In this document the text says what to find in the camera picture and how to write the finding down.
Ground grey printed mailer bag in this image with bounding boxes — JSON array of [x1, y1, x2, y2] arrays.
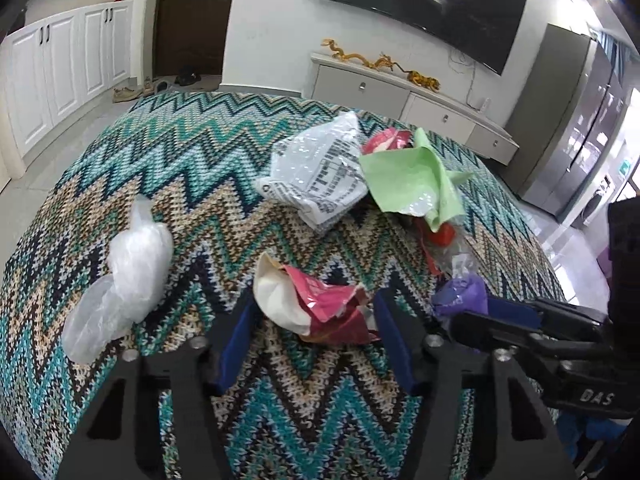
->
[[255, 110, 371, 235]]

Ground pink red wrapper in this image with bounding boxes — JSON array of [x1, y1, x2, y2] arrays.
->
[[362, 128, 416, 157]]

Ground television cables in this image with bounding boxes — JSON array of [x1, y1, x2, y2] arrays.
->
[[447, 50, 482, 107]]

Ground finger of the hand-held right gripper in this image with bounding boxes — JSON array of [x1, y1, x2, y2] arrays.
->
[[447, 310, 567, 362], [486, 297, 609, 354]]

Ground teal patterned curtain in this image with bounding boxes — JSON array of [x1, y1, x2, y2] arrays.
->
[[592, 27, 632, 77]]

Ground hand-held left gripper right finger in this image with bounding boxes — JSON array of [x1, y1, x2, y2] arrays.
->
[[372, 290, 576, 480]]

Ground long golden dragon ornament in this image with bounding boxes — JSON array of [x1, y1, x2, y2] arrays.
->
[[321, 37, 406, 74]]

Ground small clear wrapper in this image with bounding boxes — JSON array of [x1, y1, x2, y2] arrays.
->
[[449, 252, 477, 279]]

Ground stainless steel fridge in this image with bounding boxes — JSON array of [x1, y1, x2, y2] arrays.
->
[[520, 35, 633, 231]]

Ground white washing machine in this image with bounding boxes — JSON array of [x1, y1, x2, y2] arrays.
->
[[580, 175, 617, 222]]

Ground white wall cabinet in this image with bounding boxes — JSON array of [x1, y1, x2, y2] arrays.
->
[[0, 0, 141, 196]]

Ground short golden dragon ornament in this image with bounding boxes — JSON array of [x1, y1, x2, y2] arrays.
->
[[406, 69, 443, 92]]

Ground green paper sheet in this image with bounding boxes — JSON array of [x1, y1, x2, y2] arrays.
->
[[357, 127, 475, 231]]

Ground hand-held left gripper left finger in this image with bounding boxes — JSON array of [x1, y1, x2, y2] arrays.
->
[[59, 300, 261, 480]]

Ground grey television cabinet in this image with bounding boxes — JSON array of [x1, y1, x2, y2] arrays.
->
[[310, 51, 521, 165]]

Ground clear plastic bag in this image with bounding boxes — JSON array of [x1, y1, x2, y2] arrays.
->
[[62, 195, 175, 365]]

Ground zigzag knitted blanket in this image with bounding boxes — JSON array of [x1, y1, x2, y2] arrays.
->
[[0, 91, 568, 480]]

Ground dark brown door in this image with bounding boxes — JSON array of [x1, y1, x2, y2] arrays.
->
[[151, 0, 241, 78]]

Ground orange red wrapper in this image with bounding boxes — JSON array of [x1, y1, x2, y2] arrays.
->
[[415, 217, 458, 277]]

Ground wall television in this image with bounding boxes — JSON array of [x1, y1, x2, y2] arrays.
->
[[307, 0, 528, 76]]

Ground red and cream wrapper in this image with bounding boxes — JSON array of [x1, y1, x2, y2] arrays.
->
[[252, 252, 381, 346]]

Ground purple wrapper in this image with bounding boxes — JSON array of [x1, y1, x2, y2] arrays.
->
[[431, 275, 488, 318]]

